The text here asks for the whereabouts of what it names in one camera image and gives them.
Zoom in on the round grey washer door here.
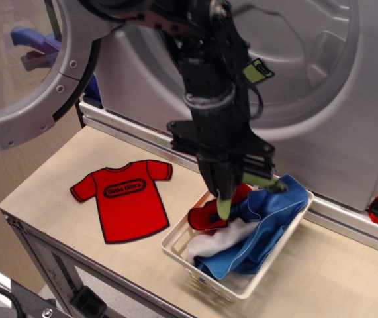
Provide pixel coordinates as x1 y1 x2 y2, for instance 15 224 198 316
0 1 115 151

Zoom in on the white plastic laundry basket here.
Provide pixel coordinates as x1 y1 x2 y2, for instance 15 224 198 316
162 189 314 301

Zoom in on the blue cloth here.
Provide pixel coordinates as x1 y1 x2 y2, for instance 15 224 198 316
193 174 308 280

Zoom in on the black cable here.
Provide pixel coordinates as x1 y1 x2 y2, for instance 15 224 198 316
0 284 27 318

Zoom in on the black bracket with bolt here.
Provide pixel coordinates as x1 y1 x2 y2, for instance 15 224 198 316
11 280 70 318

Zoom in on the metal table frame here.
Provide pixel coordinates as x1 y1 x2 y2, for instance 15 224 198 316
1 209 190 317

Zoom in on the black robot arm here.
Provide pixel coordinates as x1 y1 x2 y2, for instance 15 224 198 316
83 1 282 200

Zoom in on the blue plastic handle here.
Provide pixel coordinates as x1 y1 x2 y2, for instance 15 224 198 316
10 26 62 55

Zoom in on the red felt garment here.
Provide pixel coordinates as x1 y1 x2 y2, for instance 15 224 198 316
188 184 252 231

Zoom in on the white cloth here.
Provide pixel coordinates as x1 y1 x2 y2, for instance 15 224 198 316
187 218 260 264

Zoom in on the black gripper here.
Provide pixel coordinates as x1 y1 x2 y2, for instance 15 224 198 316
167 89 275 200

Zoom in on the aluminium rail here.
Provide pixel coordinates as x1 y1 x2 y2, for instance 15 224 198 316
79 101 378 250

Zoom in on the red felt t-shirt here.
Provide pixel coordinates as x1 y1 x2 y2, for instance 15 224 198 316
70 160 173 244

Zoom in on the green felt garment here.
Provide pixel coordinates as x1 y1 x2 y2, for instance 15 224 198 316
216 172 288 220

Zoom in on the green felt sock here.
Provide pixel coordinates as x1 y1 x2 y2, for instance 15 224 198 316
243 58 275 84

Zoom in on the grey toy washing machine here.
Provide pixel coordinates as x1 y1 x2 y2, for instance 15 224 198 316
95 1 378 210

